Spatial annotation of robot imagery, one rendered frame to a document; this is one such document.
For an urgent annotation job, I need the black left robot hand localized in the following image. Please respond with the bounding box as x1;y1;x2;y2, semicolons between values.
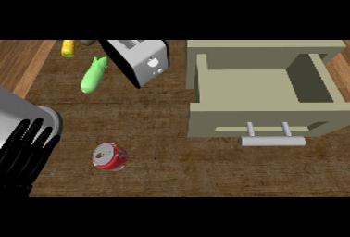
0;117;62;198

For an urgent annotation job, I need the red soda can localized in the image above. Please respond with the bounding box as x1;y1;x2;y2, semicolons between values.
90;141;130;172

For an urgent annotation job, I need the beige open drawer box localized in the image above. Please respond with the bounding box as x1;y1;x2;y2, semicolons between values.
194;53;347;105

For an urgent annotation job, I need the beige drawer front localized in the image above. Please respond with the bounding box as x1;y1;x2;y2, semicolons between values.
186;102;350;139

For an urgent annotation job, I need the green cucumber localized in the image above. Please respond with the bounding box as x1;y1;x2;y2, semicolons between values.
80;56;110;94

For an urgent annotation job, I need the yellow corn cob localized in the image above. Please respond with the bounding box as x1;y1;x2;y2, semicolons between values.
61;39;77;59

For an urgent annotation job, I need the silver toaster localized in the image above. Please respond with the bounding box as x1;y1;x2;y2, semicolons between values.
98;39;172;90

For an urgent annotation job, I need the beige cabinet body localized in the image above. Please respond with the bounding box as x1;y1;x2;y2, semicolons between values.
185;39;347;91

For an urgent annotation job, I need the pale grey drawer handle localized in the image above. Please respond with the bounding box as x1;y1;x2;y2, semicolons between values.
240;121;307;148

